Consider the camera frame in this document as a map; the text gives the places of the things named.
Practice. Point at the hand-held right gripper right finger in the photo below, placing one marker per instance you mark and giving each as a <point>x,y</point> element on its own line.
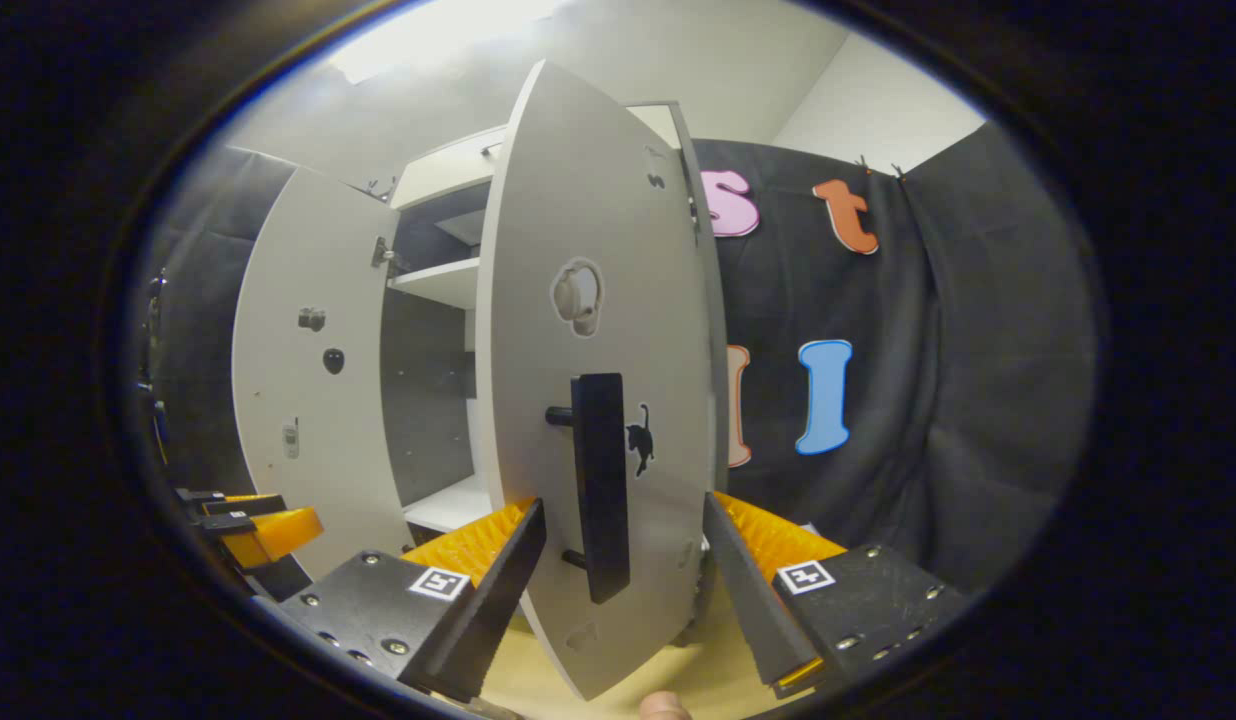
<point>743,590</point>

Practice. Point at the white and grey cabinet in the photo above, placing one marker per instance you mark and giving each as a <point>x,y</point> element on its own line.
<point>428,400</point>

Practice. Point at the white cabinet door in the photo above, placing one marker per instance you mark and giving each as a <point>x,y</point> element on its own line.
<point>288,380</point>
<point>538,300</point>

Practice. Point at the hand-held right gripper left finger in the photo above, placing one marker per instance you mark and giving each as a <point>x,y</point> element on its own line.
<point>498,585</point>

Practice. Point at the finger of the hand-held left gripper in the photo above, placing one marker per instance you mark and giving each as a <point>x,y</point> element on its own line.
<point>278,535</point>
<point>248,503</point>

